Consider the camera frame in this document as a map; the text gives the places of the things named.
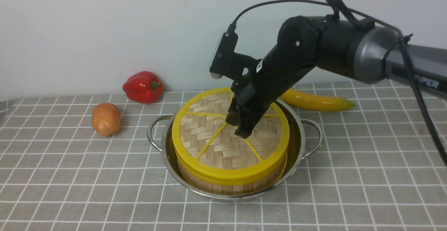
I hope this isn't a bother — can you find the yellow banana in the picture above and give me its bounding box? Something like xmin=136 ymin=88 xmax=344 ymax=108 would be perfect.
xmin=280 ymin=88 xmax=355 ymax=112

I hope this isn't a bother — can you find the grey checked tablecloth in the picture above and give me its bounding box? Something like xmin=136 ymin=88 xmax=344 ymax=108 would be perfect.
xmin=0 ymin=81 xmax=446 ymax=231

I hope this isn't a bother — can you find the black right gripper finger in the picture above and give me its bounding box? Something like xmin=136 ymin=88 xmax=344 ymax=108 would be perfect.
xmin=235 ymin=109 xmax=264 ymax=139
xmin=226 ymin=98 xmax=241 ymax=126

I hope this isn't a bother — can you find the woven bamboo steamer lid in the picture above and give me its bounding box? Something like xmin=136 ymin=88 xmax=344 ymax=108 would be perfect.
xmin=172 ymin=88 xmax=290 ymax=173

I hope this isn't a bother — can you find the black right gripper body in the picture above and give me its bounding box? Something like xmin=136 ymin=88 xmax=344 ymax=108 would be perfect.
xmin=233 ymin=48 xmax=315 ymax=114

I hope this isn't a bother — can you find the bamboo steamer basket yellow rim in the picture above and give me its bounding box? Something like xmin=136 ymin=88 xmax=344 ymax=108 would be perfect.
xmin=177 ymin=154 xmax=288 ymax=196

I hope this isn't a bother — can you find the brown potato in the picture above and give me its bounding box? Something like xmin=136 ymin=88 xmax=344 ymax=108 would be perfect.
xmin=91 ymin=103 xmax=121 ymax=137

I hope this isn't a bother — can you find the stainless steel two-handled pot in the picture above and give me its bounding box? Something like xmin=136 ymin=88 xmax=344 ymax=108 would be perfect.
xmin=146 ymin=99 xmax=325 ymax=202

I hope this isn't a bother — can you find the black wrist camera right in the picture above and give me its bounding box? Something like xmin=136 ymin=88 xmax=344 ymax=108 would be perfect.
xmin=209 ymin=31 xmax=260 ymax=82

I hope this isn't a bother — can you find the black camera cable right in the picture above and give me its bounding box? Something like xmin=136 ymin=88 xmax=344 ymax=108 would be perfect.
xmin=227 ymin=0 xmax=447 ymax=165

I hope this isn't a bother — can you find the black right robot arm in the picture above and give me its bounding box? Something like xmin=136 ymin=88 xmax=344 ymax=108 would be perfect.
xmin=210 ymin=15 xmax=446 ymax=138

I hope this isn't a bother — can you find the red bell pepper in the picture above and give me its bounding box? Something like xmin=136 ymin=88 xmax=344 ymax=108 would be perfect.
xmin=122 ymin=71 xmax=164 ymax=104

